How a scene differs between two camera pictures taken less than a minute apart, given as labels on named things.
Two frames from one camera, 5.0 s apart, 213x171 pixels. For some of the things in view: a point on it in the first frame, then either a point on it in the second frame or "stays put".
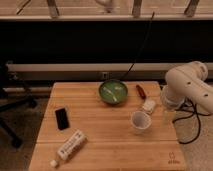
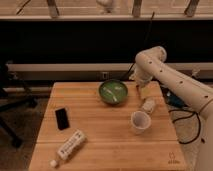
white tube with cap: [70, 147] stays put
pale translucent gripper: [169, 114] → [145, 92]
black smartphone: [62, 118] stays put
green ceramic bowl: [113, 91] stays put
